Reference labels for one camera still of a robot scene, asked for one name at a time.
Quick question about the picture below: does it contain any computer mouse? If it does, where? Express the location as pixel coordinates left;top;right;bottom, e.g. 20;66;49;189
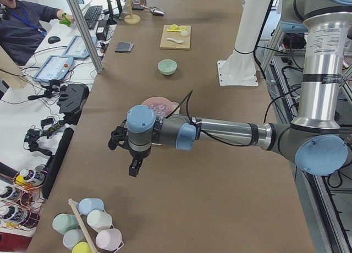
47;36;61;44

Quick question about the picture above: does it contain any teach pendant near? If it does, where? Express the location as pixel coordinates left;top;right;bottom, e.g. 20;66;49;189
32;55;74;83

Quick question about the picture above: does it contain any seated person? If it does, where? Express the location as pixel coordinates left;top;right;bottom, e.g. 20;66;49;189
1;0;74;66

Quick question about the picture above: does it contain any teach pendant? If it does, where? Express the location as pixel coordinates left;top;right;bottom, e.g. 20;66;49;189
63;35;89;60
32;55;74;83

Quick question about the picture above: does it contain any wooden mug tree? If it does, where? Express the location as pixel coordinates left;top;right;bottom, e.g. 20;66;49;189
124;0;140;24

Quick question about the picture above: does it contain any black keyboard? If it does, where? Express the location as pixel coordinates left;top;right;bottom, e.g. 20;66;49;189
84;5;103;30

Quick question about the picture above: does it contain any white camera mast base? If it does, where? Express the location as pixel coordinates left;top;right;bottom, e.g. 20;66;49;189
217;0;273;86

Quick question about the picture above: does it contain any yellow plastic knife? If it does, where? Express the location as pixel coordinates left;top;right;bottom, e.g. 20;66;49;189
167;29;184;32

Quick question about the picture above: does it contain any white cup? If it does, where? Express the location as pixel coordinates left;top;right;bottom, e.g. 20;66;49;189
86;210;113;232

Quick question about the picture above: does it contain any green ceramic bowl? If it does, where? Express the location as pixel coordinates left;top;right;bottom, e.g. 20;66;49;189
157;59;178;75

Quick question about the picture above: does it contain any pink cup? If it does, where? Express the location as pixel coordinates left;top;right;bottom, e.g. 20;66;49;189
96;228;123;251

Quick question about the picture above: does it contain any blue cup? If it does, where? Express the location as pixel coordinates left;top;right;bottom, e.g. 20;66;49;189
78;198;105;216

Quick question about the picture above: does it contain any bamboo cutting board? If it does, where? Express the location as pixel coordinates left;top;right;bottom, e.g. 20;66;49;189
159;24;191;50

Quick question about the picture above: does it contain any pink bowl of ice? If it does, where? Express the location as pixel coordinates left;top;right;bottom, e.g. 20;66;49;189
142;97;174;117

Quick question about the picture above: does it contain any aluminium frame post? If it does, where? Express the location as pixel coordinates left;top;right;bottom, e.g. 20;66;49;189
66;0;103;74

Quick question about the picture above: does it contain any cream rabbit tray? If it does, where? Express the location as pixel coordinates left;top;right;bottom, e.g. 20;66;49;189
172;102;180;114

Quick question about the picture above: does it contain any wooden cup rack stick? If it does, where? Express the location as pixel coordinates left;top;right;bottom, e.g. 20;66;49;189
68;199;98;253

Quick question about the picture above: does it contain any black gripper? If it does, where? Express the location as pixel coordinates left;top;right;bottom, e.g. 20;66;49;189
128;142;151;177

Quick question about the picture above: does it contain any green cup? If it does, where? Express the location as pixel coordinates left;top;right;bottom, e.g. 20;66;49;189
52;213;79;235

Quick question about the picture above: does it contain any copper wire bottle basket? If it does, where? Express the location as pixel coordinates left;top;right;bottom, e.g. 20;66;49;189
1;163;46;231

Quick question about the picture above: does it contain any white ceramic spoon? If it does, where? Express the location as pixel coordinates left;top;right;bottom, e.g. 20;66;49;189
166;37;184;44

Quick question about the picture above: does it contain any yellow cup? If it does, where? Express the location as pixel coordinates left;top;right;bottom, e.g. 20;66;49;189
71;241;92;253

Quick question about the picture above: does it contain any grey folded cloth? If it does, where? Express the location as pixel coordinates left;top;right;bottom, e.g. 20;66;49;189
115;41;134;53

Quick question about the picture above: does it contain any grey cup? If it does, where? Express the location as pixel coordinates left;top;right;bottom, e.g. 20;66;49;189
63;229;86;250

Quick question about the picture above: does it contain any teach pendant far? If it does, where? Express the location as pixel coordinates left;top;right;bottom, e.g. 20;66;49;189
63;35;89;60

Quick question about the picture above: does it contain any metal ice scoop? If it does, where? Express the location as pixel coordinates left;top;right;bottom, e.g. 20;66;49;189
141;5;166;16

